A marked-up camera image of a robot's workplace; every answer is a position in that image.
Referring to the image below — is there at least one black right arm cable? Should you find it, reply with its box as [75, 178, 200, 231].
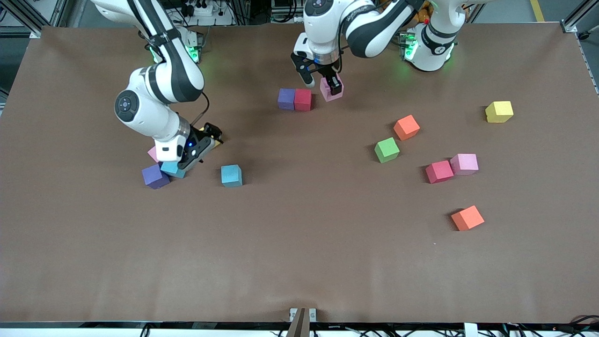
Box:
[190, 91, 210, 127]

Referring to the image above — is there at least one red foam cube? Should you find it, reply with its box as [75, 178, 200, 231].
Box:
[294, 89, 313, 112]
[425, 160, 455, 184]

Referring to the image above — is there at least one brown paper table cover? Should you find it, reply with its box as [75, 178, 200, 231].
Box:
[0, 22, 599, 324]

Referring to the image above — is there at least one yellow foam cube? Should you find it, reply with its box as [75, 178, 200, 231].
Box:
[199, 125, 221, 149]
[485, 101, 514, 124]

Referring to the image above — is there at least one orange mesh bag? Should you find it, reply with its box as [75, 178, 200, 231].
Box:
[412, 0, 431, 24]

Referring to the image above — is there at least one orange foam cube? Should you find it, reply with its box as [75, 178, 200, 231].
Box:
[451, 205, 485, 232]
[393, 115, 421, 141]

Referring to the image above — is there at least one cyan foam cube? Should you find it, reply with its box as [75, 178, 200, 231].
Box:
[221, 164, 243, 188]
[161, 161, 187, 180]

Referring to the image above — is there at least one aluminium frame profile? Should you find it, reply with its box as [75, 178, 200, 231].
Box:
[0, 0, 64, 38]
[562, 0, 599, 33]

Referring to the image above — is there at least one brown camera pole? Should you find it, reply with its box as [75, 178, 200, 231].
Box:
[285, 308, 311, 337]

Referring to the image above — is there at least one green foam cube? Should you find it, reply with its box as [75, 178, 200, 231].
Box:
[374, 137, 401, 164]

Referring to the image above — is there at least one white power strip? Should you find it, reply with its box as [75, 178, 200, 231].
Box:
[180, 1, 220, 17]

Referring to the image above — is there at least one purple foam cube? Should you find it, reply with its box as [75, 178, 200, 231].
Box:
[141, 164, 171, 190]
[278, 88, 296, 111]

